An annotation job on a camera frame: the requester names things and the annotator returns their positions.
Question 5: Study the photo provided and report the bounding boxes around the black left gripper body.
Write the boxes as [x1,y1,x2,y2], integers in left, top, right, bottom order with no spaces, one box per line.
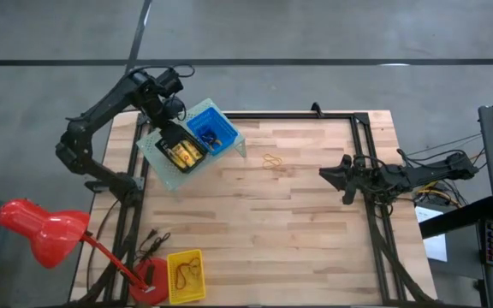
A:
[147,94,187,132]

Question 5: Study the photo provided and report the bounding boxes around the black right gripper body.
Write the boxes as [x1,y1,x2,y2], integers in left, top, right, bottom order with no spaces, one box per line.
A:
[339,153,376,205]

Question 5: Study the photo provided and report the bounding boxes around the black plastic basket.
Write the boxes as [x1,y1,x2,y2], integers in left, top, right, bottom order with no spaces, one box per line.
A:
[154,126,209,175]

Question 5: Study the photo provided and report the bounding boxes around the blue plastic basket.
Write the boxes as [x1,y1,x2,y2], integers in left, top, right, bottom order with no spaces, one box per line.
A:
[185,106,240,157]

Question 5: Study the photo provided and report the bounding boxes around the yellow rubber band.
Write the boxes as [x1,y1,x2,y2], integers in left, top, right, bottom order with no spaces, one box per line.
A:
[262,153,284,171]

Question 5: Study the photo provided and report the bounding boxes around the red rubber band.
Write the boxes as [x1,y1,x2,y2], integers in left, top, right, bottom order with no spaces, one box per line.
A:
[174,258,202,291]

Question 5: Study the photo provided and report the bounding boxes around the yellow plastic basket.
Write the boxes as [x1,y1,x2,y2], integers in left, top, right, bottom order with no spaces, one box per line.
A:
[166,248,207,305]

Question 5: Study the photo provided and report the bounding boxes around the black desk bar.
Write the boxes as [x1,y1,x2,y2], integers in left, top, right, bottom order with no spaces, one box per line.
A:
[419,195,493,240]

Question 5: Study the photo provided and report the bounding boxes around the pink desk lamp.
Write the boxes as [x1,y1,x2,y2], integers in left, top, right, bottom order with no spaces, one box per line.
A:
[0,198,170,306]

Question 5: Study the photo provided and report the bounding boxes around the green perforated metal shelf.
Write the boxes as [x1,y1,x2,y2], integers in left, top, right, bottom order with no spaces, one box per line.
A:
[136,98,247,192]

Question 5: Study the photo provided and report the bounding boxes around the white paper sheet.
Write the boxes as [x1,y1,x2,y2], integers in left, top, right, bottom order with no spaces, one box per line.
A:
[414,204,448,263]

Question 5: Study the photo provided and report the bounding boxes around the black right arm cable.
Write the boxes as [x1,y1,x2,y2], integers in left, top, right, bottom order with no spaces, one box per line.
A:
[395,133,485,172]

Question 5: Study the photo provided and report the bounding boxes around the yellow cable bundle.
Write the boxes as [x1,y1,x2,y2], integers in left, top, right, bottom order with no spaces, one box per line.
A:
[416,174,455,207]

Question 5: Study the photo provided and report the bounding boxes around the black aluminium table frame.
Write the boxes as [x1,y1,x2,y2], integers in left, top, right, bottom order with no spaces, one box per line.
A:
[100,102,438,307]

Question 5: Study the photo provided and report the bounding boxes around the black power cord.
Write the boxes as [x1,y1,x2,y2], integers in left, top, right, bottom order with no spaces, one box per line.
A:
[136,229,172,262]

